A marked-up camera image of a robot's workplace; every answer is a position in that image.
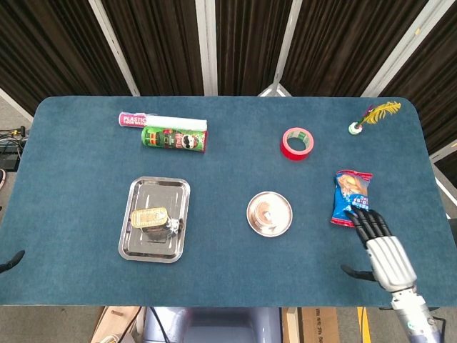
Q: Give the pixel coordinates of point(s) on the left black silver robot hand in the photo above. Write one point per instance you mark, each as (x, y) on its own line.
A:
(12, 259)

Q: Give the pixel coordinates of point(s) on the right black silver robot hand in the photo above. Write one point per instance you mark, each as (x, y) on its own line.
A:
(389, 261)

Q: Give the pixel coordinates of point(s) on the yellow sardine tin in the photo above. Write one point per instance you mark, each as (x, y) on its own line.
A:
(148, 217)

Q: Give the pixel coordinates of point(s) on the lavender robot base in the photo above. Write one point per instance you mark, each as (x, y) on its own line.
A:
(214, 325)

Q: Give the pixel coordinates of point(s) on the green Pringles can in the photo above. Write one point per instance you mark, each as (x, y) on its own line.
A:
(171, 140)

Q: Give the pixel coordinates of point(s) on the blue red snack bag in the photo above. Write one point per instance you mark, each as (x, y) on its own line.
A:
(348, 193)

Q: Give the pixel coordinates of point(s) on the brown cardboard box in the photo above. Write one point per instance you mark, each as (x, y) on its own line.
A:
(317, 325)

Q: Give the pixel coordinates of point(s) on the round metal plate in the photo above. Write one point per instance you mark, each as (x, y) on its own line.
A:
(287, 218)

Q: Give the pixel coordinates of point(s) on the light wooden crate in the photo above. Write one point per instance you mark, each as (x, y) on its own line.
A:
(114, 321)

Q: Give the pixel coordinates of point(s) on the yellow feather shuttlecock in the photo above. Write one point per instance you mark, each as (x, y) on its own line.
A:
(378, 112)

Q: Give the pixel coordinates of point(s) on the red tape roll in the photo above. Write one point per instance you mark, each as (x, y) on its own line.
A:
(285, 148)

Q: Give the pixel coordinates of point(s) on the rectangular stainless steel tray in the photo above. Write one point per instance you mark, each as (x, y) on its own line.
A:
(160, 189)

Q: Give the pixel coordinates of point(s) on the blue felt table cover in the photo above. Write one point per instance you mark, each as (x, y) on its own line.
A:
(232, 168)

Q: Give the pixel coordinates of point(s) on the pink white plastic wrap box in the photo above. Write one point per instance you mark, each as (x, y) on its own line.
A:
(160, 120)

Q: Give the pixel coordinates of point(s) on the dark pleated curtain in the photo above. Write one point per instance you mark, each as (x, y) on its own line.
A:
(53, 35)

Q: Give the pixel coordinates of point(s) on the white frame bar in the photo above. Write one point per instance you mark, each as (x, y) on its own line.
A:
(400, 53)
(114, 46)
(282, 53)
(207, 46)

